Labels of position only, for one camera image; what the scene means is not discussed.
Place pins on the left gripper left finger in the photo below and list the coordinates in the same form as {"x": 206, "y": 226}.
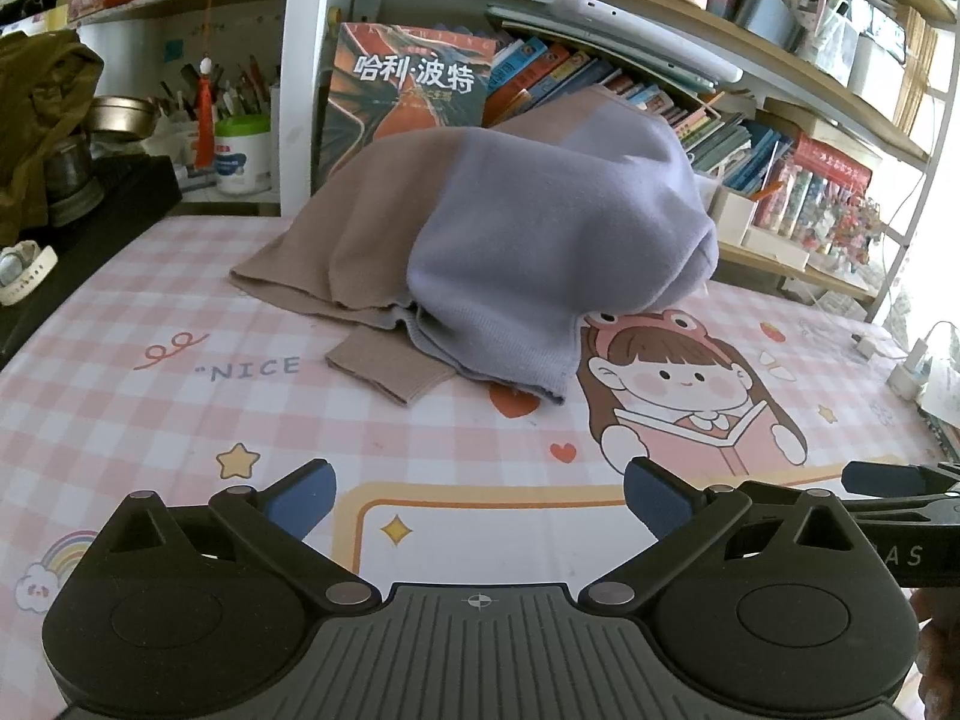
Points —
{"x": 195, "y": 611}

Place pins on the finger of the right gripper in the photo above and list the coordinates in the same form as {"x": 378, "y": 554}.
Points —
{"x": 880, "y": 480}

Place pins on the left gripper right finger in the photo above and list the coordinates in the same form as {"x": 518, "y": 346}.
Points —
{"x": 752, "y": 602}

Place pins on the purple and tan sweater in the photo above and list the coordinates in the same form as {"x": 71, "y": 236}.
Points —
{"x": 478, "y": 252}

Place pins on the right hand painted nails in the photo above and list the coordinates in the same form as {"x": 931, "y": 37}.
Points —
{"x": 937, "y": 660}

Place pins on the white power adapter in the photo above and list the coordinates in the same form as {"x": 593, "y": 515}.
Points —
{"x": 910, "y": 375}

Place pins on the pink checkered cartoon desk mat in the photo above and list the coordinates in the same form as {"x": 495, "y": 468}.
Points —
{"x": 159, "y": 375}

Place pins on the red boxed candy tubes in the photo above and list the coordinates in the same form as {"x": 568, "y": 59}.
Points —
{"x": 811, "y": 187}

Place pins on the white cardboard box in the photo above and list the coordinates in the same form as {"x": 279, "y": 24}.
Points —
{"x": 732, "y": 214}

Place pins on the white wristwatch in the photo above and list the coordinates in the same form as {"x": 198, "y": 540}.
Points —
{"x": 23, "y": 268}

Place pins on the white metal bookshelf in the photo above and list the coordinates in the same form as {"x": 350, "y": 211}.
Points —
{"x": 318, "y": 67}

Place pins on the white plastic pen cup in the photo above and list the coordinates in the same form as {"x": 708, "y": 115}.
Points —
{"x": 243, "y": 150}

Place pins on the metal bowl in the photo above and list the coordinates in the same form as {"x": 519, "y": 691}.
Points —
{"x": 122, "y": 117}

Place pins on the row of upright books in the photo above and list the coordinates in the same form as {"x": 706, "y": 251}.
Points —
{"x": 645, "y": 112}

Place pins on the olive green garment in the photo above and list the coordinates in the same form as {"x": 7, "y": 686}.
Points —
{"x": 48, "y": 83}

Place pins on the Harry Potter book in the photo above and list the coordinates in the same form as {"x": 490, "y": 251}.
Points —
{"x": 391, "y": 79}

